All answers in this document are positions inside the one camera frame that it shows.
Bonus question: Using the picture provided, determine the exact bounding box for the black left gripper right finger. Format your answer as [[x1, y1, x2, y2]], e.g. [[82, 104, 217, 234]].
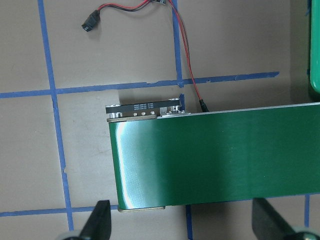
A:
[[251, 198, 296, 240]]

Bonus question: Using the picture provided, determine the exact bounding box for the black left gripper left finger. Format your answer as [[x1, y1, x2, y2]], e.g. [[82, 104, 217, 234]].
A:
[[79, 200, 112, 240]]

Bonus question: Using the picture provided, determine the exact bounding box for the green conveyor belt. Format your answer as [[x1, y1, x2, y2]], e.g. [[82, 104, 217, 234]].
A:
[[108, 103, 320, 210]]

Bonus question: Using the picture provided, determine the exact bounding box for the green plastic tray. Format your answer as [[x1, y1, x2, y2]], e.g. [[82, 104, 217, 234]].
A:
[[310, 0, 320, 94]]

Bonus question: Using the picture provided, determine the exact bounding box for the small green controller board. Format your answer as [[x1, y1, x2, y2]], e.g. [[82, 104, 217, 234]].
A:
[[152, 0, 167, 5]]

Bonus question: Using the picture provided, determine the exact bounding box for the red black power cable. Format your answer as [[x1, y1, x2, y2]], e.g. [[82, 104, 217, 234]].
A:
[[96, 0, 211, 112]]

